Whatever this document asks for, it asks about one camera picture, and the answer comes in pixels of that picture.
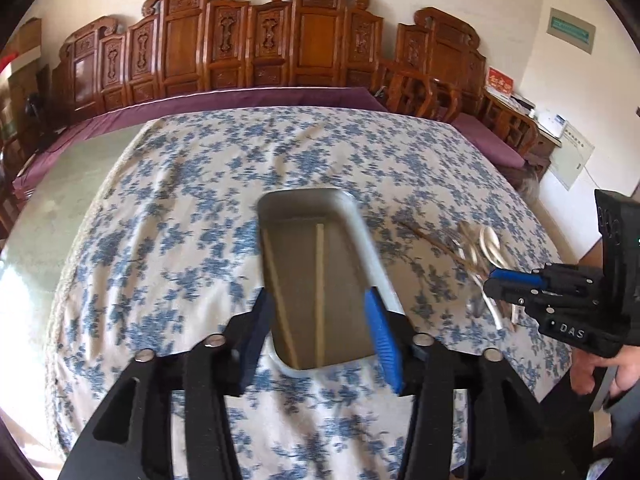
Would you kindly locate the metal rectangular tray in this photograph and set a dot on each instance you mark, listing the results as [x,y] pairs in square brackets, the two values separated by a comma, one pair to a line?
[287,222]

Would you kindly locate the wooden side table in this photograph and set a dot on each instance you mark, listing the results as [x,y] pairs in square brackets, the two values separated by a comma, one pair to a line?
[536,145]

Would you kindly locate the large metal spoon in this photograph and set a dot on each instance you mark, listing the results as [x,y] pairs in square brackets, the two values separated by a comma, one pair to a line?
[470,239]

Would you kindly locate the small metal spoon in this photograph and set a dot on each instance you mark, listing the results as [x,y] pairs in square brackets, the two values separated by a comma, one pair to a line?
[470,260]

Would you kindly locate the carved wooden armchair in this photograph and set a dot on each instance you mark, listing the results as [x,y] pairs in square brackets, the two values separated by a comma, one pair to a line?
[438,72]

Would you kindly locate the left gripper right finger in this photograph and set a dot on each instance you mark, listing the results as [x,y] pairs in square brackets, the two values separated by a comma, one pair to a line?
[383,339]

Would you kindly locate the long carved wooden sofa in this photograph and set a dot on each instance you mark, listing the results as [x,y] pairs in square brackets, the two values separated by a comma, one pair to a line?
[189,54]

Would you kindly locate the stacked cardboard boxes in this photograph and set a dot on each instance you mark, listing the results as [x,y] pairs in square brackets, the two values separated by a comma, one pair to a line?
[20,60]

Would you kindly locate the wall electrical panel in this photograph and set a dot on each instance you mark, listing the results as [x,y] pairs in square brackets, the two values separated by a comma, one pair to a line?
[572,30]

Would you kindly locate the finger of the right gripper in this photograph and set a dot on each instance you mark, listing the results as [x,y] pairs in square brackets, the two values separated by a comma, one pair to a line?
[515,292]
[528,279]

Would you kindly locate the blue floral tablecloth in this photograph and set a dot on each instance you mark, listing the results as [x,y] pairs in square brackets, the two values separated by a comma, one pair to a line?
[204,209]

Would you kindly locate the wooden chopstick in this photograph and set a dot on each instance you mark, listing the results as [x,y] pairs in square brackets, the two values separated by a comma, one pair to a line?
[319,296]
[444,248]

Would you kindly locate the white wall cabinet door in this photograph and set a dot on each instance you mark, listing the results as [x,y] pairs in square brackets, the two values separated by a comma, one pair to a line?
[568,161]

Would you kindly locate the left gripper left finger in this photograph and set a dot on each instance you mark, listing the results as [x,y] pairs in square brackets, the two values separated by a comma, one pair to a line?
[255,326]

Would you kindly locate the white plastic spoon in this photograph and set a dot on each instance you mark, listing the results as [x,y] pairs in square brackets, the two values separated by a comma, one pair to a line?
[492,249]

